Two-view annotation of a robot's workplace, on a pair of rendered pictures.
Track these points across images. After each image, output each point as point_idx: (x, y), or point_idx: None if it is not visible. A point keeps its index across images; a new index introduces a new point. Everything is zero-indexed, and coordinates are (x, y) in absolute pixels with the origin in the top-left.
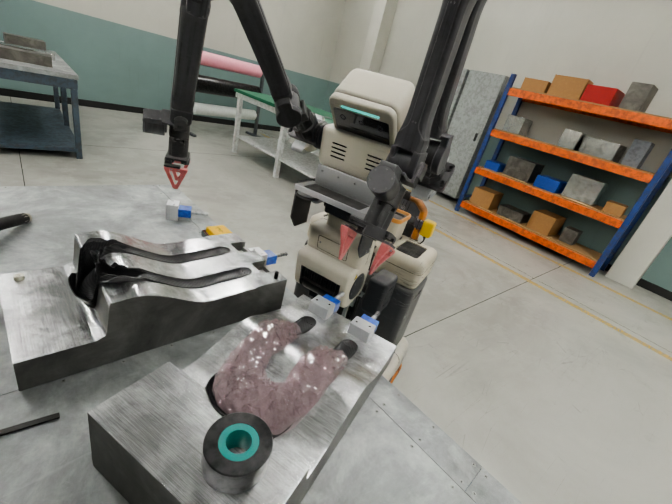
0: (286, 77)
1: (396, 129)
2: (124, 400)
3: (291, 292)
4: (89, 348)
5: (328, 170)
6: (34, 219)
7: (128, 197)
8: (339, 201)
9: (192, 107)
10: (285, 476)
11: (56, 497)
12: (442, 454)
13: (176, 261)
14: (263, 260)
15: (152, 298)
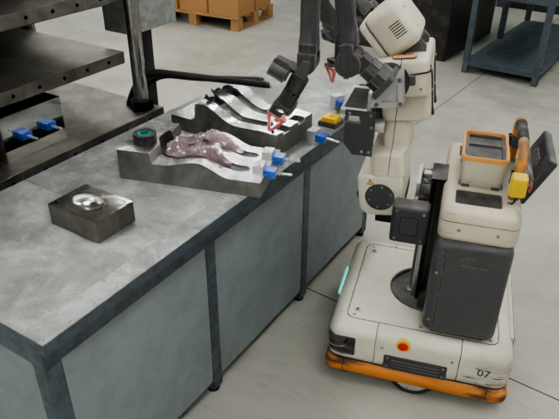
0: (355, 1)
1: (373, 41)
2: (157, 122)
3: (299, 157)
4: (189, 121)
5: None
6: (274, 87)
7: (339, 90)
8: (349, 100)
9: (328, 23)
10: (143, 150)
11: None
12: (200, 217)
13: (259, 111)
14: (289, 125)
15: (208, 109)
